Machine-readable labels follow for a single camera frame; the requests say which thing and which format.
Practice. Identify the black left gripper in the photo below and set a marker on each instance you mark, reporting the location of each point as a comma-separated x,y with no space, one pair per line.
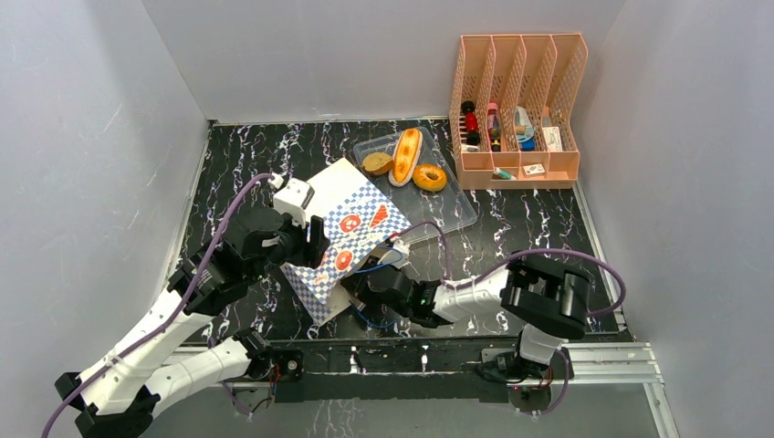
311,246

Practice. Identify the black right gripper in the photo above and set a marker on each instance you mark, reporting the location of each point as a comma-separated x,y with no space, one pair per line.
363,288

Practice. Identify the checkered paper bread bag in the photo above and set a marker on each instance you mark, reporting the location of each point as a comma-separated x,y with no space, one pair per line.
357,218

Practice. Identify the brown round fake bread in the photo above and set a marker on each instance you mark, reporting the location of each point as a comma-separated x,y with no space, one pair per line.
377,163

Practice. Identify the round yellow fake bun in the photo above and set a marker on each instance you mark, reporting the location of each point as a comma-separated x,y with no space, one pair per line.
430,178

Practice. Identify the yellow fake bread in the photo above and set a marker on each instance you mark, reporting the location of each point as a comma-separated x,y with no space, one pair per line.
405,157

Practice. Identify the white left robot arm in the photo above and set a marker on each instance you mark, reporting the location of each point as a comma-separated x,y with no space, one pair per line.
121,394

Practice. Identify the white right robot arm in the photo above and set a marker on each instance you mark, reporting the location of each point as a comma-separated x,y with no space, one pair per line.
550,298

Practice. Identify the green tipped tube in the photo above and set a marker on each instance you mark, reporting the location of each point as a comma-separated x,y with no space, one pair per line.
504,174

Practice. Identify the red black dumbbell toy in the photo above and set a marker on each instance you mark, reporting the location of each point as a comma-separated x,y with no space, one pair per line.
472,135

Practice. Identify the small white card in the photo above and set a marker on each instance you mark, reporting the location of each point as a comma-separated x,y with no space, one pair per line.
533,170

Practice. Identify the red pink bottle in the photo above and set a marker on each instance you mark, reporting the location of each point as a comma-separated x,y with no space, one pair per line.
493,127

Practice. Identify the peach desk file organizer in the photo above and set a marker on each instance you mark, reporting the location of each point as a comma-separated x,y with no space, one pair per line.
512,98

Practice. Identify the blue tape roll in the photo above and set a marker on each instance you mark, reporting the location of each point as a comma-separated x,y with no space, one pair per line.
524,130

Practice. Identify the white small box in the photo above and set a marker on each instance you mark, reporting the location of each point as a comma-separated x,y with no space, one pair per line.
551,132

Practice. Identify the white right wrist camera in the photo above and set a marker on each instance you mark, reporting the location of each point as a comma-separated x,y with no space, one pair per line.
398,250

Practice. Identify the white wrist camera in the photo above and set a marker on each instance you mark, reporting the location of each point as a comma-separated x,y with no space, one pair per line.
398,250
292,196

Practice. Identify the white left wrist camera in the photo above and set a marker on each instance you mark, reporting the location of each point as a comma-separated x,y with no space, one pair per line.
292,196

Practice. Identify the aluminium front rail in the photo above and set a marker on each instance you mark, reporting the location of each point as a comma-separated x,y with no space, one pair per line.
590,363

